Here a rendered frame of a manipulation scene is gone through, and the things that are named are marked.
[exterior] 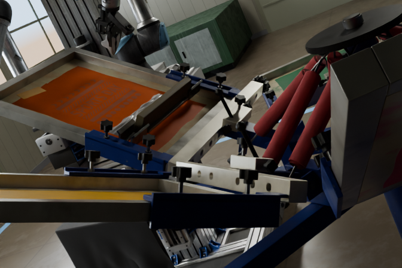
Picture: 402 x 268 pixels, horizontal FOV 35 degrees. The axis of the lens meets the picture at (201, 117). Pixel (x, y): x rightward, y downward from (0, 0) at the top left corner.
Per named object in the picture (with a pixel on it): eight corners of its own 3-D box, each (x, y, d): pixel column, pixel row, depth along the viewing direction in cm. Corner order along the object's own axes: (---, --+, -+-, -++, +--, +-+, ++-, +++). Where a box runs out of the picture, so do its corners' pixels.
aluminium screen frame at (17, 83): (-24, 107, 229) (-25, 97, 227) (72, 54, 275) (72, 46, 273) (165, 174, 201) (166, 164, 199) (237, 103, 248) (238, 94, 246)
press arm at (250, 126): (223, 136, 217) (224, 123, 215) (230, 128, 222) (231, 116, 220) (270, 151, 211) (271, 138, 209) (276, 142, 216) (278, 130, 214)
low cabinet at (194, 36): (255, 39, 1079) (237, -4, 1061) (236, 68, 912) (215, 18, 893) (152, 80, 1148) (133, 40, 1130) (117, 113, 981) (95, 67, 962)
